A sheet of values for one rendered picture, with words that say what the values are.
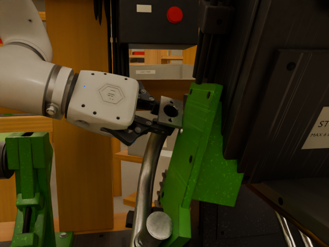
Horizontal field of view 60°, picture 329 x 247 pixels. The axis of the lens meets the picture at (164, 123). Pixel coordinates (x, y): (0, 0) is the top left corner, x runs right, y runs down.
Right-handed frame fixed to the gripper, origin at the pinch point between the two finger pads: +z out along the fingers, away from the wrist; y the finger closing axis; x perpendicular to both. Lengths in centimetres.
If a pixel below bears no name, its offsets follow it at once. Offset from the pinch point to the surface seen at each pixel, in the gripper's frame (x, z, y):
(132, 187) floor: 274, 43, 106
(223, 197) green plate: -3.2, 8.9, -13.7
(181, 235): -3.0, 2.9, -19.8
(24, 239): 21.7, -18.1, -17.6
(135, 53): 610, 48, 727
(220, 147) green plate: -7.9, 6.3, -8.8
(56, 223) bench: 49, -15, -7
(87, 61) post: 13.0, -16.3, 21.7
